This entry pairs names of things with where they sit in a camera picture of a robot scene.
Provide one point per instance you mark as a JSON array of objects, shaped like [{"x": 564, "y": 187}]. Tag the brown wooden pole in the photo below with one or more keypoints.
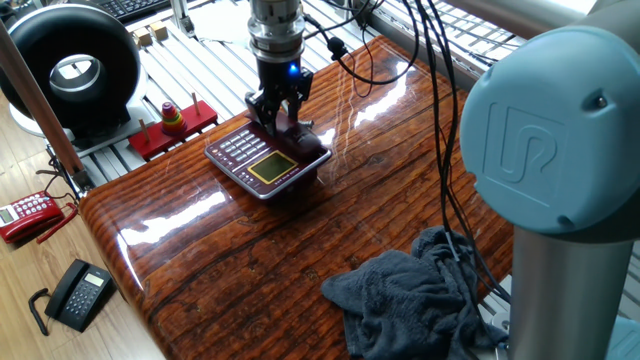
[{"x": 35, "y": 100}]

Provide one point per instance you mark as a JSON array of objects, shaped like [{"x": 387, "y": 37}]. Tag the red telephone base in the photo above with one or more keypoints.
[{"x": 27, "y": 215}]

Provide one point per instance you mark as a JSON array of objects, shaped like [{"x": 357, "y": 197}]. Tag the red telephone handset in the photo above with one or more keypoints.
[{"x": 57, "y": 225}]

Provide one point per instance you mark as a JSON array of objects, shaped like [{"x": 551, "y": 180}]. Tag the dark grey cloth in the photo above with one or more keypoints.
[{"x": 410, "y": 295}]

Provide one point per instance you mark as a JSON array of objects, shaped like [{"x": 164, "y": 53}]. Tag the black keyboard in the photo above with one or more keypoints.
[{"x": 130, "y": 7}]

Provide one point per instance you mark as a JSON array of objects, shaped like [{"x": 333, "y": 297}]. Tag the aluminium upright post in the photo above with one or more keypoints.
[{"x": 181, "y": 17}]

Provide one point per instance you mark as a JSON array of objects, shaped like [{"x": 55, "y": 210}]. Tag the small wooden block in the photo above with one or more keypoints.
[
  {"x": 159, "y": 31},
  {"x": 142, "y": 37}
]

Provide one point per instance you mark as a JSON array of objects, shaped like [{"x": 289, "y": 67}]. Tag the maroon telephone base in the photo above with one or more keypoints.
[{"x": 270, "y": 167}]

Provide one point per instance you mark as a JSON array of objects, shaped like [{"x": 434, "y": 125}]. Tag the maroon telephone handset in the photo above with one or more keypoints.
[{"x": 305, "y": 142}]

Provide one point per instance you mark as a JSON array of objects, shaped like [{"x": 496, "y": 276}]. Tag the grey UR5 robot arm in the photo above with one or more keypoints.
[{"x": 550, "y": 150}]

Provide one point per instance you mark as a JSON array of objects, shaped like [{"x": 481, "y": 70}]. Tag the red peg board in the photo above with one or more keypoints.
[{"x": 165, "y": 142}]

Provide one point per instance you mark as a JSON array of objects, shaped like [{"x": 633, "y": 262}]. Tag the black telephone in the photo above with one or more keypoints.
[{"x": 80, "y": 295}]

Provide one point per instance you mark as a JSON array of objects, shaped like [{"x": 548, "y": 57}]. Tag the black round fan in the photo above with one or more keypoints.
[{"x": 117, "y": 60}]

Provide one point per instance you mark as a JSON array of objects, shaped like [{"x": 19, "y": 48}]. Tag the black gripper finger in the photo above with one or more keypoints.
[
  {"x": 265, "y": 112},
  {"x": 305, "y": 87}
]

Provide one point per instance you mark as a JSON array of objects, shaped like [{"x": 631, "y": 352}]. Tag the rainbow stacked rings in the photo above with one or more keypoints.
[{"x": 173, "y": 122}]

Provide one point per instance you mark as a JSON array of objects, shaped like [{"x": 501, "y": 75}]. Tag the white plastic sheet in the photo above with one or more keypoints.
[{"x": 220, "y": 22}]

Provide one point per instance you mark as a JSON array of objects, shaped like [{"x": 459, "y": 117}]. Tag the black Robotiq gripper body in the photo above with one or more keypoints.
[{"x": 277, "y": 77}]

